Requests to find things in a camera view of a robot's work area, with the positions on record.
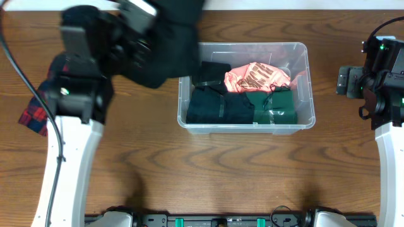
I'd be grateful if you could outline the large black garment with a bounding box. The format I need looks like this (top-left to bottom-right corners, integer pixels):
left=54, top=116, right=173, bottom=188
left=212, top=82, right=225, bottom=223
left=120, top=0, right=205, bottom=88

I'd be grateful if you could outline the green taped garment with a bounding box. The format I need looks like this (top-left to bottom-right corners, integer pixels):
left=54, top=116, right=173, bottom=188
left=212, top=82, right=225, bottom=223
left=246, top=87, right=298, bottom=125

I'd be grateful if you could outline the pink printed t-shirt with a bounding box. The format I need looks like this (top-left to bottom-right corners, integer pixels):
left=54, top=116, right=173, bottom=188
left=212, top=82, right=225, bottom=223
left=223, top=62, right=293, bottom=93

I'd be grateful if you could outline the black taped garment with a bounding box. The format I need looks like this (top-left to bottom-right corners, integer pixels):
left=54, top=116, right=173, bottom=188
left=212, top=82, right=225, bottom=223
left=192, top=61, right=232, bottom=94

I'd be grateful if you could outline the dark navy garment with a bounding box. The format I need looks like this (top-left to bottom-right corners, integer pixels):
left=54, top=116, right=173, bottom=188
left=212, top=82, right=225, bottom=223
left=186, top=87, right=254, bottom=124

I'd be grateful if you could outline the red navy plaid shirt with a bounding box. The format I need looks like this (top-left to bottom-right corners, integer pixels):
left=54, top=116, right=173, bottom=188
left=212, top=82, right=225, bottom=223
left=18, top=53, right=70, bottom=137

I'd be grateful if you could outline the clear plastic storage bin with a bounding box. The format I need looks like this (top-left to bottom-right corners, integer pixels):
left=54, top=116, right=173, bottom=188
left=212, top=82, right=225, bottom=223
left=177, top=42, right=316, bottom=135

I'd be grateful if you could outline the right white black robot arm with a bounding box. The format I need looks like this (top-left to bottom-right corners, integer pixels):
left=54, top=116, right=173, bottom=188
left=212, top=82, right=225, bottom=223
left=336, top=35, right=403, bottom=226

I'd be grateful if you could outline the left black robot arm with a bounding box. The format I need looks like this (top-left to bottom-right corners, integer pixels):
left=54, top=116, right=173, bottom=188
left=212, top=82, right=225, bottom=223
left=33, top=1, right=158, bottom=226

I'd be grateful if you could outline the left black cable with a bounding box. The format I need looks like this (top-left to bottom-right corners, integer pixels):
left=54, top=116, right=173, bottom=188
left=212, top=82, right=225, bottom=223
left=0, top=0, right=67, bottom=227

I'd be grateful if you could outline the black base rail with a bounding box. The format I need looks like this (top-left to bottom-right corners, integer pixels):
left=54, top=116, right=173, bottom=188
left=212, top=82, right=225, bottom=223
left=83, top=213, right=378, bottom=227

